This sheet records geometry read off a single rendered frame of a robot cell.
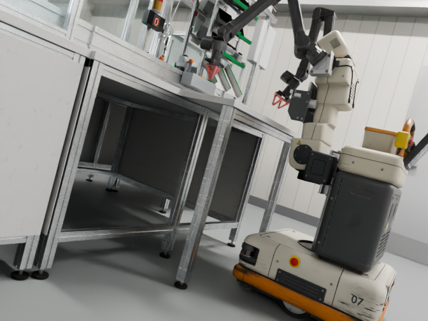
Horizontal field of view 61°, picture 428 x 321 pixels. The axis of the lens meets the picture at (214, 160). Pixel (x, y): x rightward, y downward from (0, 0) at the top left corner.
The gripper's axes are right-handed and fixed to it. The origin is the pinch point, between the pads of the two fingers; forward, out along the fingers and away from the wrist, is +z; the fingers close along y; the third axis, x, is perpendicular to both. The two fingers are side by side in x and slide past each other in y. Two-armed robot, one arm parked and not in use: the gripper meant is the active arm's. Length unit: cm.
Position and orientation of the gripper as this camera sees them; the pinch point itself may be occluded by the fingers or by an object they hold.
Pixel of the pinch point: (209, 78)
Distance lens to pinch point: 196.8
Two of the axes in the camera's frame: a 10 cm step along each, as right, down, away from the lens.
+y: -5.4, -1.3, -8.3
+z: -2.8, 9.6, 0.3
